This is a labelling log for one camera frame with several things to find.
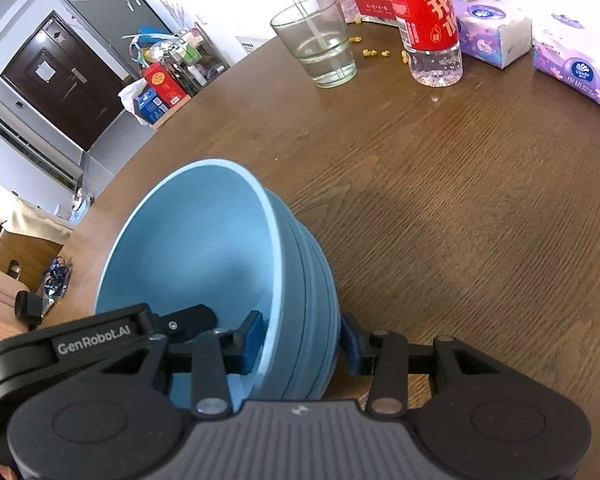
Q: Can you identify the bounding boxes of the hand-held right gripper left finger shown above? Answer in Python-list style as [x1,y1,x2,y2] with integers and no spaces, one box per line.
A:
[100,310,264,418]

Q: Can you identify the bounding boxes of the small purple tissue pack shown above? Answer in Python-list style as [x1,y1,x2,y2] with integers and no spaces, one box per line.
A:
[452,0,533,70]

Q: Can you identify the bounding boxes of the pile of bags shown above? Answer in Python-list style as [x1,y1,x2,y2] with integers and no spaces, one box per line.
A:
[122,25,173,61]

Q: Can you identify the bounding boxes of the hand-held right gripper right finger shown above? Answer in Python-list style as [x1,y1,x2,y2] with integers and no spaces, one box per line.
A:
[340,314,506,418]

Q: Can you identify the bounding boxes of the clear drinking glass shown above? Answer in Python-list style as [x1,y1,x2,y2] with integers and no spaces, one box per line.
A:
[270,0,358,89]

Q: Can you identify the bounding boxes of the blue box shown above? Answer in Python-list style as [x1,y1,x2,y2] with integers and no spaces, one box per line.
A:
[132,87,168,123]

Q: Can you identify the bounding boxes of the purple wall decoration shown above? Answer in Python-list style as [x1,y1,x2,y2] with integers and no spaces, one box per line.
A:
[165,0,191,26]

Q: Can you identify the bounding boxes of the clear stirring rod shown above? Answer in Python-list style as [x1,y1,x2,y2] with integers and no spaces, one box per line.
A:
[287,0,348,83]

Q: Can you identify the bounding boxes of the wooden chair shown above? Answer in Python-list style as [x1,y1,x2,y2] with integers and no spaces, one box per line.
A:
[0,220,61,291]

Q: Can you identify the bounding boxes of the white plastic bag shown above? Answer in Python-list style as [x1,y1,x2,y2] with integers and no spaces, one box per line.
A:
[117,77,156,131]

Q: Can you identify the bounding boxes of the large purple tissue pack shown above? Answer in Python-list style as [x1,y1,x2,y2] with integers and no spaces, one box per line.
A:
[531,10,600,118]

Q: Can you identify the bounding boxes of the small red box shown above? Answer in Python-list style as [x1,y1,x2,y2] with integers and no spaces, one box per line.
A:
[354,0,398,26]

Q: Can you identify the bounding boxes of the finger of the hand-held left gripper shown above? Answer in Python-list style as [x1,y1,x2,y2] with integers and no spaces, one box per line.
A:
[155,304,217,345]

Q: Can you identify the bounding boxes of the red label water bottle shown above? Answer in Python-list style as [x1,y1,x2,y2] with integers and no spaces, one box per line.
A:
[377,0,465,87]

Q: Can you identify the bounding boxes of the blue patterned lanyard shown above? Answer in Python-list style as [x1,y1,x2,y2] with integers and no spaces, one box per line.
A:
[40,255,76,306]

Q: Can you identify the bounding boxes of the grey refrigerator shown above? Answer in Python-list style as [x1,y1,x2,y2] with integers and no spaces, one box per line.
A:
[57,0,173,86]

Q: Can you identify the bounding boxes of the metal storage rack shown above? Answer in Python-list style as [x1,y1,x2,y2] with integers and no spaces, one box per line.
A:
[172,22,231,96]

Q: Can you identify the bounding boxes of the dark brown door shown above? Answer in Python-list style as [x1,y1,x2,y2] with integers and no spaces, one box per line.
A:
[0,10,126,151]

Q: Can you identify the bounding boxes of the cardboard box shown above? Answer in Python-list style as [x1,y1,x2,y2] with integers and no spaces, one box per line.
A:
[152,95,193,126]

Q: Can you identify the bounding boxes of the scattered yellow crumbs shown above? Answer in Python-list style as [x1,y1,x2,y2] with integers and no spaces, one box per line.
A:
[347,17,411,63]

